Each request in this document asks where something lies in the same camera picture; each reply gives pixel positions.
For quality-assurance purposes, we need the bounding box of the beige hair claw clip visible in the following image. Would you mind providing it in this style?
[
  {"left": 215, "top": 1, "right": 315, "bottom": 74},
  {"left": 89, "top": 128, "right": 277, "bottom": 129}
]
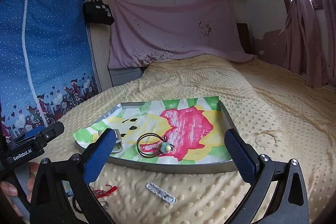
[{"left": 111, "top": 129, "right": 123, "bottom": 154}]

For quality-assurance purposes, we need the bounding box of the flower hair tie brown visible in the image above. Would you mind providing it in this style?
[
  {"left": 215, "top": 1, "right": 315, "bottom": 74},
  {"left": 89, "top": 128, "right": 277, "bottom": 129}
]
[{"left": 136, "top": 132, "right": 175, "bottom": 159}]

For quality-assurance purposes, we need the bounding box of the person's left hand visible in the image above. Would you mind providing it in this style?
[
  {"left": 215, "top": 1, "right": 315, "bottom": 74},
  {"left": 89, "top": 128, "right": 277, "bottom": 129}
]
[{"left": 0, "top": 161, "right": 40, "bottom": 217}]

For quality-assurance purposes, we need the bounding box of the grey tray box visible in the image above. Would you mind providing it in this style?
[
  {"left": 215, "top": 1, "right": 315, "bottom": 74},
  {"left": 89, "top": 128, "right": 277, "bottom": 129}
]
[{"left": 75, "top": 100, "right": 240, "bottom": 175}]

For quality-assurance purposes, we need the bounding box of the cream dotted blanket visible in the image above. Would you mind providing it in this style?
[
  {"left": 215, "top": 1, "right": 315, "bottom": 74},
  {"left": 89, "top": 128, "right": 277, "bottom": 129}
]
[{"left": 45, "top": 55, "right": 335, "bottom": 223}]

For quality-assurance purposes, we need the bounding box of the colourful drawing paper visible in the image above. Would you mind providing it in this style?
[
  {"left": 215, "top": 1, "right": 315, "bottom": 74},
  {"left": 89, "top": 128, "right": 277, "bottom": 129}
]
[{"left": 72, "top": 95, "right": 233, "bottom": 164}]

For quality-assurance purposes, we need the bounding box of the silver snap hair clip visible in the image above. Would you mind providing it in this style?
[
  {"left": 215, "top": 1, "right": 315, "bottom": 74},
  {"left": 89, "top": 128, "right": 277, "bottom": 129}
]
[{"left": 145, "top": 182, "right": 177, "bottom": 205}]

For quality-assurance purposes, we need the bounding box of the blue dotted wardrobe cover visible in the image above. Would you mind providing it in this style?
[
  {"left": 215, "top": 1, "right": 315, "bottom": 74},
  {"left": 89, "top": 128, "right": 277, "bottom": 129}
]
[{"left": 1, "top": 0, "right": 98, "bottom": 142}]

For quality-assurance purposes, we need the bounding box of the pink window curtain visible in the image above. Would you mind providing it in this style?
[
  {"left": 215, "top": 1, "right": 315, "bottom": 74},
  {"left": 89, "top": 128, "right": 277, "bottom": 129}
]
[{"left": 284, "top": 0, "right": 327, "bottom": 88}]

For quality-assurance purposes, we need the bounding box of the pink hanging sheet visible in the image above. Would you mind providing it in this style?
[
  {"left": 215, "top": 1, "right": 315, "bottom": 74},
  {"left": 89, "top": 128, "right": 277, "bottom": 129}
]
[{"left": 108, "top": 0, "right": 254, "bottom": 69}]

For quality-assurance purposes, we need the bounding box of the black hanging bag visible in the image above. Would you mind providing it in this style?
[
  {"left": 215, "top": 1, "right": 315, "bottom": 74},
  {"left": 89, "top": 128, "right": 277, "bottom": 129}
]
[{"left": 83, "top": 0, "right": 115, "bottom": 26}]

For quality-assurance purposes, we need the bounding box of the red string bracelet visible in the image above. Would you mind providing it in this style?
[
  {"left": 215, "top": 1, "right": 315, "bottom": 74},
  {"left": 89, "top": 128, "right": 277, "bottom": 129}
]
[{"left": 92, "top": 183, "right": 119, "bottom": 200}]

